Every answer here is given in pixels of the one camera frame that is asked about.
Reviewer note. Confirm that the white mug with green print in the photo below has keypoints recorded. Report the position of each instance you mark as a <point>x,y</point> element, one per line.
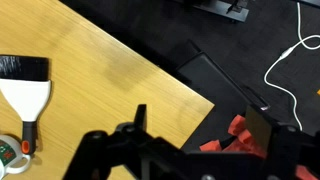
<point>10,156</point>

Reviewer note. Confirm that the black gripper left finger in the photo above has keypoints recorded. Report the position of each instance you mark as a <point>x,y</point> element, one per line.
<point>110,150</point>

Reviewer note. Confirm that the white brush with black bristles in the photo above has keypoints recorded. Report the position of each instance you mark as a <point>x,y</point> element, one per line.
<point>25,96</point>

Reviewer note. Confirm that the orange cloth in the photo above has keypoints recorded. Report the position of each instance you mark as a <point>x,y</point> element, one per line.
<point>238,125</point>

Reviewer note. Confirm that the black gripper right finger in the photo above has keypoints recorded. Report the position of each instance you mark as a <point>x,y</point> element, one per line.
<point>260,130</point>

